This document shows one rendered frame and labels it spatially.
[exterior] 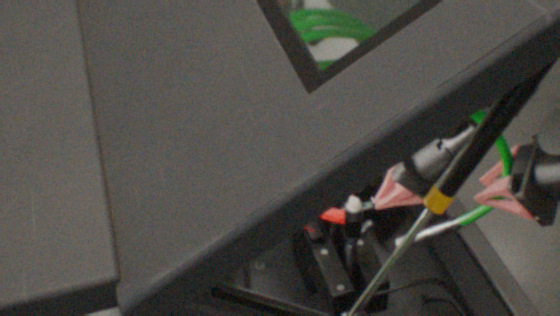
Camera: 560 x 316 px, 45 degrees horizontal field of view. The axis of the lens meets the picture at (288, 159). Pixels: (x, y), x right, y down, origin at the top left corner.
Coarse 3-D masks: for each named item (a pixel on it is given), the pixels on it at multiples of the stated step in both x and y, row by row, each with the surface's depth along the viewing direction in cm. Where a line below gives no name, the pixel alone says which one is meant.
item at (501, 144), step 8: (480, 112) 80; (480, 120) 80; (496, 144) 82; (504, 144) 82; (504, 152) 83; (504, 160) 84; (512, 160) 84; (504, 168) 85; (504, 176) 86; (480, 208) 90; (488, 208) 89; (464, 216) 91; (472, 216) 91; (480, 216) 90; (464, 224) 92
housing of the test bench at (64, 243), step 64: (0, 0) 75; (64, 0) 75; (0, 64) 66; (64, 64) 65; (0, 128) 58; (64, 128) 58; (0, 192) 52; (64, 192) 52; (0, 256) 47; (64, 256) 47
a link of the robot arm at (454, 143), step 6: (468, 120) 91; (462, 126) 92; (468, 126) 92; (474, 126) 91; (456, 132) 93; (462, 132) 92; (468, 132) 92; (450, 138) 93; (456, 138) 93; (462, 138) 92; (444, 144) 95; (450, 144) 93; (456, 144) 93; (462, 144) 93; (450, 150) 94; (456, 150) 93
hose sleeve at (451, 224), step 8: (456, 216) 92; (440, 224) 93; (448, 224) 92; (456, 224) 92; (424, 232) 94; (432, 232) 93; (440, 232) 93; (448, 232) 93; (416, 240) 94; (424, 240) 94
